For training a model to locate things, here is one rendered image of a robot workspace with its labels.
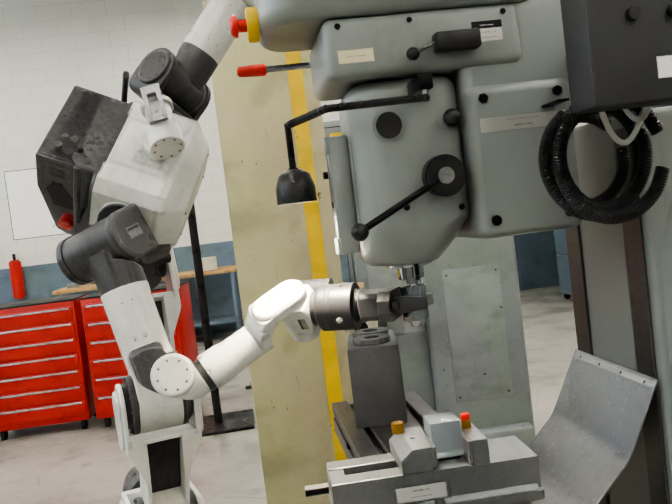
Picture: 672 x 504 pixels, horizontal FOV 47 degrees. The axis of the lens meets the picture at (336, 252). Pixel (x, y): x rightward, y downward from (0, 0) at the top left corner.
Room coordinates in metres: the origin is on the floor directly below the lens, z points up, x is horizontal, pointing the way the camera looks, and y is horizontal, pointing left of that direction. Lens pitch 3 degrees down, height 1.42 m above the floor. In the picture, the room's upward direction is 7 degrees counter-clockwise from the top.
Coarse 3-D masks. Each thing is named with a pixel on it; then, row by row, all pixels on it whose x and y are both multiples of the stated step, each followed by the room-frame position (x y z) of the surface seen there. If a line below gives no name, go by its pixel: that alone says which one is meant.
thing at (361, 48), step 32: (320, 32) 1.28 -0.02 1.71; (352, 32) 1.26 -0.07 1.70; (384, 32) 1.27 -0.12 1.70; (416, 32) 1.28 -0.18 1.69; (480, 32) 1.29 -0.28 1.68; (512, 32) 1.30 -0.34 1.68; (320, 64) 1.33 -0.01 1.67; (352, 64) 1.26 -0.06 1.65; (384, 64) 1.27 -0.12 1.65; (416, 64) 1.28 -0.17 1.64; (448, 64) 1.29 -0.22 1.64; (480, 64) 1.30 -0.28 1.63; (320, 96) 1.44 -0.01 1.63
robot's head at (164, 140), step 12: (156, 96) 1.49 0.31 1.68; (144, 108) 1.50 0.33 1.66; (156, 108) 1.48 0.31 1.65; (168, 108) 1.49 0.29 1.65; (168, 120) 1.46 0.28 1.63; (156, 132) 1.44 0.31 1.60; (168, 132) 1.44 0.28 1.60; (180, 132) 1.47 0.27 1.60; (144, 144) 1.52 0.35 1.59; (156, 144) 1.44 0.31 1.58; (168, 144) 1.45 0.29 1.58; (180, 144) 1.46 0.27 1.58; (156, 156) 1.47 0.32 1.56; (168, 156) 1.48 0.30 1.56
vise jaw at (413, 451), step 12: (408, 432) 1.32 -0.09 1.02; (420, 432) 1.31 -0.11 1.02; (396, 444) 1.30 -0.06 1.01; (408, 444) 1.25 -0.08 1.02; (420, 444) 1.24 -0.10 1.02; (432, 444) 1.24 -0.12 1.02; (396, 456) 1.27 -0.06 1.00; (408, 456) 1.22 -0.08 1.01; (420, 456) 1.22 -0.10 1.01; (432, 456) 1.23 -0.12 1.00; (408, 468) 1.22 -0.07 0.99; (420, 468) 1.22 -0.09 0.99; (432, 468) 1.23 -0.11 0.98
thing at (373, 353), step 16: (352, 336) 1.94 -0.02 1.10; (368, 336) 1.83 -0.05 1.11; (384, 336) 1.80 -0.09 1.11; (352, 352) 1.76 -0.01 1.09; (368, 352) 1.76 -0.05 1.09; (384, 352) 1.76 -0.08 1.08; (352, 368) 1.76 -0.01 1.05; (368, 368) 1.76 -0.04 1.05; (384, 368) 1.76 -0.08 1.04; (400, 368) 1.76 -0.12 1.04; (352, 384) 1.76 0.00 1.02; (368, 384) 1.76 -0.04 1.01; (384, 384) 1.76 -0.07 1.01; (400, 384) 1.75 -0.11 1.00; (368, 400) 1.76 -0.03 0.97; (384, 400) 1.76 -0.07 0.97; (400, 400) 1.75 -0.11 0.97; (368, 416) 1.76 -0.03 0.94; (384, 416) 1.76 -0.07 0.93; (400, 416) 1.76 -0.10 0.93
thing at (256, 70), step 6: (246, 66) 1.46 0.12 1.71; (252, 66) 1.46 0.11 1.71; (258, 66) 1.46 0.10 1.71; (264, 66) 1.46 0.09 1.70; (270, 66) 1.46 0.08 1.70; (276, 66) 1.46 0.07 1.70; (282, 66) 1.47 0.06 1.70; (288, 66) 1.47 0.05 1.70; (294, 66) 1.47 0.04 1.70; (300, 66) 1.47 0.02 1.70; (306, 66) 1.47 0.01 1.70; (240, 72) 1.45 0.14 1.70; (246, 72) 1.45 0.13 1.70; (252, 72) 1.45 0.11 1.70; (258, 72) 1.46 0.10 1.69; (264, 72) 1.46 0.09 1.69
